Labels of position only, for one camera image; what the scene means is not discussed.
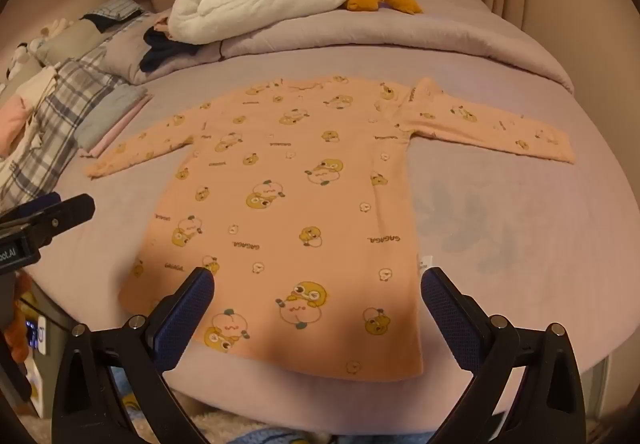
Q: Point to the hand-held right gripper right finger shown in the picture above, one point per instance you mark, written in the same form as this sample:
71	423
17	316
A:
450	316

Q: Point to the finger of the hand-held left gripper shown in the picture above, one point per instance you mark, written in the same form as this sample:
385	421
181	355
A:
65	211

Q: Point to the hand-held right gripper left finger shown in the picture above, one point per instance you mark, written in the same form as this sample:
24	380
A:
187	309

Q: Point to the orange cartoon print shirt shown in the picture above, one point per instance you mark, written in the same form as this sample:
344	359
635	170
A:
300	204

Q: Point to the orange plush toy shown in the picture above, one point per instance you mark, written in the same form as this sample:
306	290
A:
20	319

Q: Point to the white device with blue light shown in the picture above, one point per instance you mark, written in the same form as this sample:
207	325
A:
37	331

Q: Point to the bed with pink sheet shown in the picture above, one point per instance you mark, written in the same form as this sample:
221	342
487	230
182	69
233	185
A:
500	234

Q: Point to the pink folded cloth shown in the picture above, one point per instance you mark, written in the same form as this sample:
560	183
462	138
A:
120	131

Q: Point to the pink garment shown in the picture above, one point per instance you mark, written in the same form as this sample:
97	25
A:
7	123

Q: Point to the grey folded cloth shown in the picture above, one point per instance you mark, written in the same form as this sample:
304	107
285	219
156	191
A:
110	113

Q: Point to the grey pillow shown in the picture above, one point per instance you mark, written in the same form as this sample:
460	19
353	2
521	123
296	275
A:
70	43

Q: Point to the small white plush toy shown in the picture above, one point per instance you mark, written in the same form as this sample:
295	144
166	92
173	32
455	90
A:
50	28

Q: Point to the dark navy garment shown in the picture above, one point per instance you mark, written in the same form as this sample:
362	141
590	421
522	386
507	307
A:
160	51

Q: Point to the dark striped pillow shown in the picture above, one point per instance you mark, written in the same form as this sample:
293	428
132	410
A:
112	8

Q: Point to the white plush goose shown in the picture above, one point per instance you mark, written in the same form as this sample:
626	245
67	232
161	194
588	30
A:
250	3

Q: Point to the pale pink quilt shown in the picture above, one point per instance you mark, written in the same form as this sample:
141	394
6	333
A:
400	38

